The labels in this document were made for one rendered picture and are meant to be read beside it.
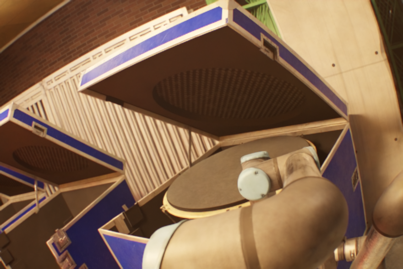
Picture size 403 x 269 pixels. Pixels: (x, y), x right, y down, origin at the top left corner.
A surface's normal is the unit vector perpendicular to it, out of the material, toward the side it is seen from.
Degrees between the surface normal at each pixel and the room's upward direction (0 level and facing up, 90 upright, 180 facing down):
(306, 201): 32
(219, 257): 55
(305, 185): 17
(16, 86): 90
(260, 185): 82
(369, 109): 90
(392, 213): 68
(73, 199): 90
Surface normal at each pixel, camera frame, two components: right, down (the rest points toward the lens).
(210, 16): -0.70, -0.24
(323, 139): -0.61, 0.39
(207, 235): -0.40, -0.70
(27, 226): 0.86, -0.24
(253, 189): -0.32, 0.17
